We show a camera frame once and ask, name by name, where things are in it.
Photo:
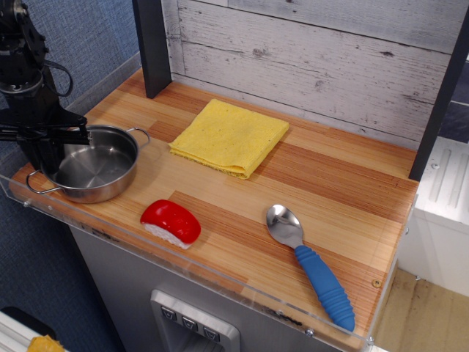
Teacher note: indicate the clear acrylic table guard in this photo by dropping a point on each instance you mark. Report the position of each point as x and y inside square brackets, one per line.
[352, 195]

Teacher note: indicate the yellow folded cloth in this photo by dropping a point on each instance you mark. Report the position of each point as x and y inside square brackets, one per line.
[230, 139]

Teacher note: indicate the blue handled metal spoon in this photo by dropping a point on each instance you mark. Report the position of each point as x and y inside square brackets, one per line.
[284, 227]

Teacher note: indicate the dark grey left post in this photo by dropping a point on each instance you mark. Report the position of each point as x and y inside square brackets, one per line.
[151, 33]

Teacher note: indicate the white ridged side appliance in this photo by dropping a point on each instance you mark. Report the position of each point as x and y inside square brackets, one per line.
[434, 246]

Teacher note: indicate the yellow object bottom left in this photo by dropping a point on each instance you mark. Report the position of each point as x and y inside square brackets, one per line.
[45, 344]

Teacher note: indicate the red toy sushi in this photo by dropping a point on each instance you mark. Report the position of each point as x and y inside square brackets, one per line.
[172, 223]

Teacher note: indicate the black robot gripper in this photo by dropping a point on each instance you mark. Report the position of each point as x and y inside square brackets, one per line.
[41, 118]

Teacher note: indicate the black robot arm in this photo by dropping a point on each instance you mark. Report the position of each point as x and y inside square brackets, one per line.
[24, 66]

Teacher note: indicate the silver dispenser button panel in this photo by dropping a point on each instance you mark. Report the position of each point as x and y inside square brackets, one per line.
[183, 327]

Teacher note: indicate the stainless steel pot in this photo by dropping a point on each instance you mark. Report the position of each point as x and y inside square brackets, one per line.
[99, 171]

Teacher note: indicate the grey toy fridge cabinet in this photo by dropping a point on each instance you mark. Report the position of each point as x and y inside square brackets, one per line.
[125, 278]

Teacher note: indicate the dark grey post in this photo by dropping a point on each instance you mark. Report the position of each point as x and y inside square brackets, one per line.
[151, 33]
[446, 91]

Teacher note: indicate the dark grey right post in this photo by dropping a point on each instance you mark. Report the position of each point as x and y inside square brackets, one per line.
[446, 91]

